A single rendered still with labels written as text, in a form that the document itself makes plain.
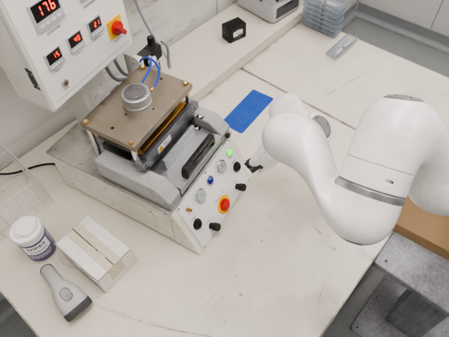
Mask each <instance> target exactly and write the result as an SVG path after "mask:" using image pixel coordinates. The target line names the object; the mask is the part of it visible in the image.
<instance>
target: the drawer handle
mask: <svg viewBox="0 0 449 337"><path fill-rule="evenodd" d="M214 144H215V137H214V135H213V134H210V133H209V134H208V135H207V136H206V138H205V139H204V140H203V141H202V142H201V144H200V145H199V146H198V148H197V149H196V150H195V151H194V153H193V154H192V155H191V157H190V158H189V159H188V160H187V161H186V163H185V164H184V166H183V167H182V170H181V173H182V177H183V178H186V179H189V177H190V171H191V170H192V169H193V168H194V166H195V165H196V163H197V162H198V161H199V160H200V158H201V157H202V156H203V154H204V153H205V152H206V151H207V149H208V148H209V146H210V145H213V146H214Z"/></svg>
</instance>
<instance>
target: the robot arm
mask: <svg viewBox="0 0 449 337"><path fill-rule="evenodd" d="M269 116H270V119H269V120H268V121H267V123H266V124H265V126H264V128H263V133H262V143H261V144H260V145H259V147H258V149H257V150H256V151H255V153H254V155H253V156H252V157H251V158H249V159H248V160H246V162H245V163H244V165H245V166H246V167H247V168H248V169H250V171H251V172H252V173H254V172H256V171H257V170H259V171H258V172H259V173H262V172H265V171H267V170H269V169H270V168H272V167H274V166H275V165H276V164H278V163H280V162H281V163H283V164H285V165H287V166H289V167H290V168H292V169H293V170H295V171H296V172H297V173H298V174H299V175H300V176H301V177H302V178H303V180H304V181H305V182H306V184H307V186H308V187H309V189H310V191H311V193H312V195H313V197H314V199H315V202H316V203H317V206H318V208H319V210H320V212H321V214H322V216H323V218H324V219H325V222H326V223H327V224H328V225H329V227H330V228H331V229H332V231H333V232H334V233H335V234H337V235H338V236H339V237H341V238H342V239H344V240H345V241H346V242H350V243H352V244H356V245H360V246H362V245H373V244H376V243H379V242H380V241H382V240H384V239H385V238H386V237H387V236H388V235H389V234H390V233H391V232H392V230H393V228H394V227H395V225H396V223H397V221H398V218H399V216H400V213H401V211H402V208H403V206H404V203H405V201H406V198H407V196H409V198H410V199H411V200H412V202H414V203H415V204H416V205H417V206H418V207H419V208H421V209H423V210H425V211H427V212H429V213H433V214H435V215H441V216H445V217H449V133H448V129H447V127H446V125H445V123H444V121H443V119H442V118H441V116H440V115H439V113H437V111H435V109H433V107H431V106H430V105H429V104H427V103H425V102H424V101H423V100H422V99H420V98H415V97H413V96H408V95H401V94H392V95H391V94H388V95H387V96H383V97H381V98H378V99H377V100H375V101H373V102H372V103H371V104H370V105H369V106H368V107H367V108H366V109H365V111H364V113H363V114H362V116H361V118H360V120H359V123H358V125H357V128H356V129H355V132H354V135H353V138H352V140H351V144H350V145H349V149H348V152H347V154H346V157H345V160H344V163H343V166H342V168H341V172H340V174H339V173H338V171H337V168H336V165H335V161H334V158H333V155H332V151H331V148H330V145H329V141H330V140H331V138H332V135H333V129H332V126H331V123H330V121H329V120H328V119H327V117H326V116H324V115H323V114H322V113H320V112H312V113H310V114H308V112H307V110H306V108H305V106H304V104H303V102H302V100H301V98H300V96H299V95H298V94H296V93H292V92H289V93H286V94H282V95H280V96H279V97H277V98H276V99H274V100H273V102H272V103H271V105H270V107H269Z"/></svg>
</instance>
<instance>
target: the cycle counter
mask: <svg viewBox="0 0 449 337"><path fill-rule="evenodd" d="M34 9H35V12H36V14H37V17H38V19H39V20H40V19H42V18H44V17H45V16H46V15H48V14H49V13H51V12H52V11H54V10H55V9H57V5H56V3H55V0H45V1H43V2H41V3H40V4H39V5H37V6H35V7H34Z"/></svg>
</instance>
